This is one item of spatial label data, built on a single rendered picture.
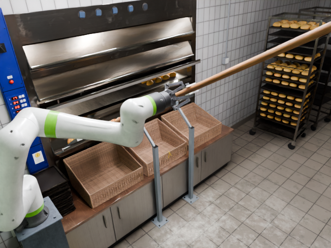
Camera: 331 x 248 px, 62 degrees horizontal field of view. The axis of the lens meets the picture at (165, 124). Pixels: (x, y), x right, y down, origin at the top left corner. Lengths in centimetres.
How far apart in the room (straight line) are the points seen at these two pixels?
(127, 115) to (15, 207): 62
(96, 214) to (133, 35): 165
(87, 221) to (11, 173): 136
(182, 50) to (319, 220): 233
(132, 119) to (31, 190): 65
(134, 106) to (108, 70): 158
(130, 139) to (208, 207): 218
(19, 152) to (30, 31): 133
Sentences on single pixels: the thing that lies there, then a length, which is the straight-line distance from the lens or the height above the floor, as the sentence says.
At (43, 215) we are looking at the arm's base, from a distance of 162.
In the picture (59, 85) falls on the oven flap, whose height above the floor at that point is 152.
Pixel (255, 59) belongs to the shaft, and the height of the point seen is 202.
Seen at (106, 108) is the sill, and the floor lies 117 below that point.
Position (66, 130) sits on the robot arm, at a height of 175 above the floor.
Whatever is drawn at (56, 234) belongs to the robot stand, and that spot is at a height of 110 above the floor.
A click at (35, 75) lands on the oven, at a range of 236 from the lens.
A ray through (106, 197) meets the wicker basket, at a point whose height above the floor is 62.
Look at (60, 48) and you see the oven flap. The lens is 240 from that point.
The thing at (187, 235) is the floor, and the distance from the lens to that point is 296.
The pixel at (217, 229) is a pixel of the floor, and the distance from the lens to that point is 304.
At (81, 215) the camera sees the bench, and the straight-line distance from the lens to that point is 248.
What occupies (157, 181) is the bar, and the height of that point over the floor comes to 56.
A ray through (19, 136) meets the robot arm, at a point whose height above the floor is 181.
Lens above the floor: 231
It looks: 29 degrees down
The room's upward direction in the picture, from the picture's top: 2 degrees counter-clockwise
